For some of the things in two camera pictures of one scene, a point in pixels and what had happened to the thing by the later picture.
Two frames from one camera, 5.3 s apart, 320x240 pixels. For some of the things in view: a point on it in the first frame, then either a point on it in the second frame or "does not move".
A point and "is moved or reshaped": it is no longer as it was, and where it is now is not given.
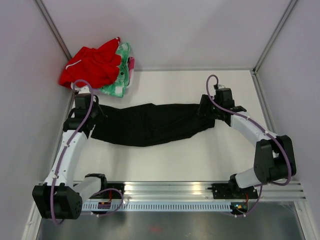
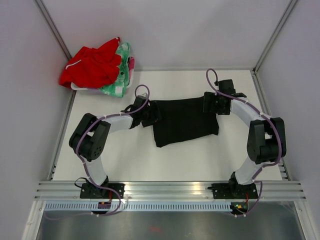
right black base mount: [227, 191] does not move
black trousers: [149, 124] is moved or reshaped
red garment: [98, 66] does not move
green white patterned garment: [117, 88] does not move
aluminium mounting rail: [197, 190] does not move
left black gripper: [102, 117] → [155, 116]
